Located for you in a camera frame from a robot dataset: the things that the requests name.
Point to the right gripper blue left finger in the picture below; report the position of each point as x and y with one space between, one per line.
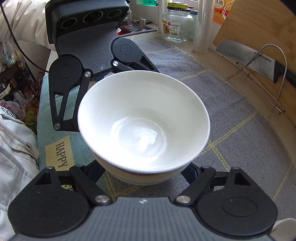
94 171

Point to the bamboo cutting board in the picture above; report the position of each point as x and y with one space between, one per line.
254 24

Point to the orange cooking oil jug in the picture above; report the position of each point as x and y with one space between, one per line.
221 10

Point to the tall cling film roll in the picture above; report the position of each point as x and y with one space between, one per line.
204 20

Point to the steel sink faucet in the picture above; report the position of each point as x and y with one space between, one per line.
141 25

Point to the white plate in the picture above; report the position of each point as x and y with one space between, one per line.
284 230

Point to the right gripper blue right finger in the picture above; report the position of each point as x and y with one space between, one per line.
191 173

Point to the left white sleeve forearm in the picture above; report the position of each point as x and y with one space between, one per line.
27 21

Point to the steel wire board stand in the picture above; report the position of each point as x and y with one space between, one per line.
287 74

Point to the white floral bowl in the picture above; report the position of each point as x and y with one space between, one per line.
143 122
137 178

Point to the black handled santoku knife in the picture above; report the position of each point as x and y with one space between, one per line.
262 64

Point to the red basin in sink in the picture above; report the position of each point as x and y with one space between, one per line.
123 31

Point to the glass jar green lid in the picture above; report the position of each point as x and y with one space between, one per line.
177 22

